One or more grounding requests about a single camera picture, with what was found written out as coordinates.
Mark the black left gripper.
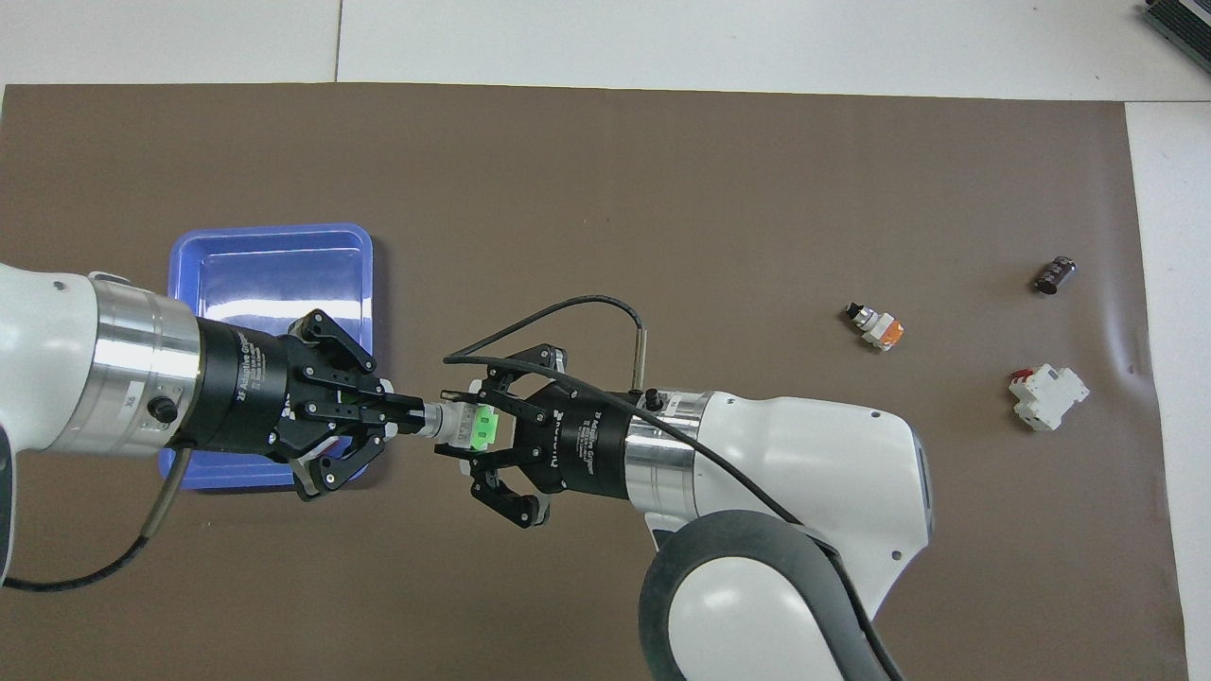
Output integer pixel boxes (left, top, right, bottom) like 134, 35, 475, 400
180, 308, 425, 502

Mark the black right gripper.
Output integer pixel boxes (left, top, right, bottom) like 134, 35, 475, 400
433, 342, 644, 528

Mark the selector switch green base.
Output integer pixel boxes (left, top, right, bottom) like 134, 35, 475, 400
416, 397, 502, 451

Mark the blue plastic tray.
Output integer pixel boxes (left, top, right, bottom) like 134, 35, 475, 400
159, 223, 375, 491

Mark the brown table mat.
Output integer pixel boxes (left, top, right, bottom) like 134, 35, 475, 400
0, 83, 1191, 681

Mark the white circuit breaker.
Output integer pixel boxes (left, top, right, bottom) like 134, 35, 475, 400
1009, 364, 1091, 432

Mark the grey finned metal device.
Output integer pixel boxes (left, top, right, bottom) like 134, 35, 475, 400
1140, 0, 1211, 72

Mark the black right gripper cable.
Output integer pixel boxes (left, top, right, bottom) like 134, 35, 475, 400
443, 295, 904, 681

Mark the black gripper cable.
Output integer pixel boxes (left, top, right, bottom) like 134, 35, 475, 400
0, 443, 197, 594
443, 295, 904, 681

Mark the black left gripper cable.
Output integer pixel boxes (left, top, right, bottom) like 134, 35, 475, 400
0, 443, 197, 594

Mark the selector switch orange base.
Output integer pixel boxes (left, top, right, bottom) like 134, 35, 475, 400
843, 302, 905, 353

